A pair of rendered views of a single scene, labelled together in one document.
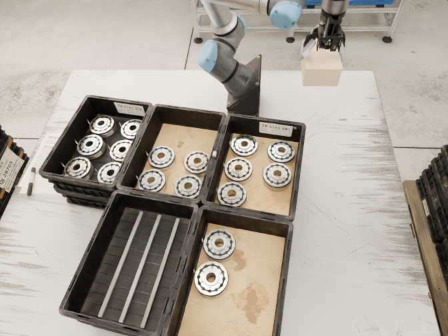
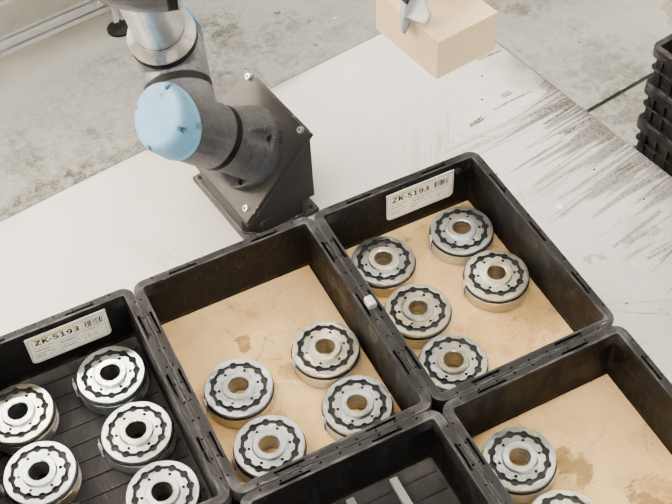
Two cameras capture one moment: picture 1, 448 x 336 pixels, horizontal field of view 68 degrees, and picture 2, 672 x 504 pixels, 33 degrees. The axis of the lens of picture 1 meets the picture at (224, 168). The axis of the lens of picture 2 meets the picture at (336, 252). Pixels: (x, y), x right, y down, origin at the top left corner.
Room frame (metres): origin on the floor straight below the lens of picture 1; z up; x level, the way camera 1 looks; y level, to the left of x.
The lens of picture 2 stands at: (-0.03, 0.73, 2.24)
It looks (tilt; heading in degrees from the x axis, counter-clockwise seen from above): 50 degrees down; 318
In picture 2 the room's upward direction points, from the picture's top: 4 degrees counter-clockwise
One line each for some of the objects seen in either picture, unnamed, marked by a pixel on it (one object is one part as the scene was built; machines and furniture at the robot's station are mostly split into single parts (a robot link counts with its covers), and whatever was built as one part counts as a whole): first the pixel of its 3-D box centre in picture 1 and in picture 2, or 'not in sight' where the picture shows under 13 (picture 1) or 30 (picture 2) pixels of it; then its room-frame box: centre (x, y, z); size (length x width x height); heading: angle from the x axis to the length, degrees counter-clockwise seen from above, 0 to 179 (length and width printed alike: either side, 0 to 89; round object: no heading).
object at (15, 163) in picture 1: (8, 169); not in sight; (1.11, 1.19, 0.41); 0.31 x 0.02 x 0.16; 171
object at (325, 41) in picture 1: (330, 28); not in sight; (0.90, -0.37, 1.24); 0.09 x 0.08 x 0.12; 171
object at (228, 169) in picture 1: (238, 169); (417, 310); (0.66, -0.05, 0.86); 0.10 x 0.10 x 0.01
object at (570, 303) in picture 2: (257, 170); (455, 290); (0.64, -0.12, 0.87); 0.40 x 0.30 x 0.11; 162
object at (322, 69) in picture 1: (320, 62); (435, 20); (0.93, -0.38, 1.08); 0.16 x 0.12 x 0.07; 171
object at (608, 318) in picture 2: (257, 162); (457, 269); (0.64, -0.12, 0.92); 0.40 x 0.30 x 0.02; 162
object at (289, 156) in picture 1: (281, 151); (461, 230); (0.72, -0.22, 0.86); 0.10 x 0.10 x 0.01
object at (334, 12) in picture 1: (336, 1); not in sight; (0.91, -0.38, 1.32); 0.08 x 0.08 x 0.05
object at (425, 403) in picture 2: (175, 149); (276, 346); (0.73, 0.17, 0.92); 0.40 x 0.30 x 0.02; 162
